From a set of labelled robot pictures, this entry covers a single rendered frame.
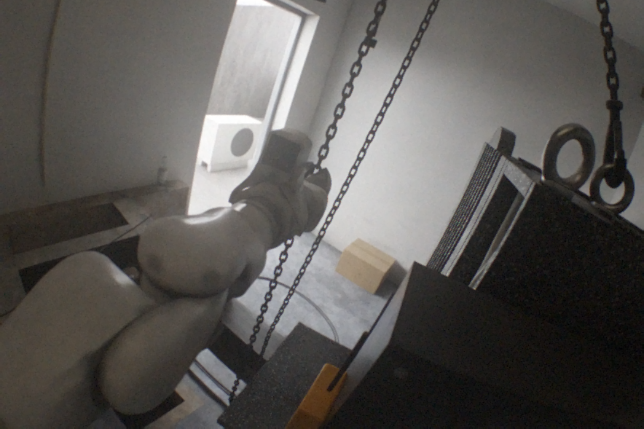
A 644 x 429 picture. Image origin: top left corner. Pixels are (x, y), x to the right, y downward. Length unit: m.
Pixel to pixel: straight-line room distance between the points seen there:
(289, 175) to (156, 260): 0.16
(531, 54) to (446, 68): 0.73
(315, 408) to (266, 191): 0.22
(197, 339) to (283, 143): 0.19
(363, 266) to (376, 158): 0.96
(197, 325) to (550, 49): 2.79
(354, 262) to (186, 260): 2.63
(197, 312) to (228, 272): 0.03
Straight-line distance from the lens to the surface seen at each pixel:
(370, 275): 2.78
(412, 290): 0.28
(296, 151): 0.30
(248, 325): 1.29
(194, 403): 1.81
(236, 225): 0.24
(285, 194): 0.32
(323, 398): 0.35
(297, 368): 0.92
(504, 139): 0.58
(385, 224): 2.95
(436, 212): 2.80
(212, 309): 0.19
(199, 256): 0.19
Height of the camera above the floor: 1.63
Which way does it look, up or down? 21 degrees down
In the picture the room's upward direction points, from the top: 20 degrees clockwise
